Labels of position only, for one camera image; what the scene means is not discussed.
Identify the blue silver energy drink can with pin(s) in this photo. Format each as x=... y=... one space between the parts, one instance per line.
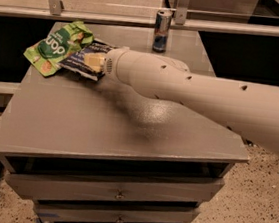
x=162 y=26

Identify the glass railing barrier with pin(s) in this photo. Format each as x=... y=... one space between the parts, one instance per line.
x=260 y=17

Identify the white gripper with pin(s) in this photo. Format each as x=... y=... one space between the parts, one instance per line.
x=112 y=64

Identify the green rice chip bag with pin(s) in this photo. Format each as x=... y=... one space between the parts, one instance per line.
x=46 y=54

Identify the middle grey drawer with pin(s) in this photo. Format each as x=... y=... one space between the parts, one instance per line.
x=116 y=214

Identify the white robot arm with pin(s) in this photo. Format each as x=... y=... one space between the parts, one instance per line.
x=248 y=109

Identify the top grey drawer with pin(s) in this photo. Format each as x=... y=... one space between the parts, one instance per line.
x=52 y=187

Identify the blue potato chip bag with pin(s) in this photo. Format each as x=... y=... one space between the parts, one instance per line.
x=75 y=62

